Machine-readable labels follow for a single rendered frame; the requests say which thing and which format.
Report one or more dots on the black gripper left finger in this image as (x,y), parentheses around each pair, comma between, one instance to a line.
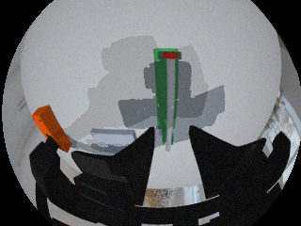
(131,166)

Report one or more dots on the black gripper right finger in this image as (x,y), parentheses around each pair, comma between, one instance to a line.
(217,160)

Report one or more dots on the grey pin with red head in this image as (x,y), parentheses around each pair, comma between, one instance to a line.
(170,91)

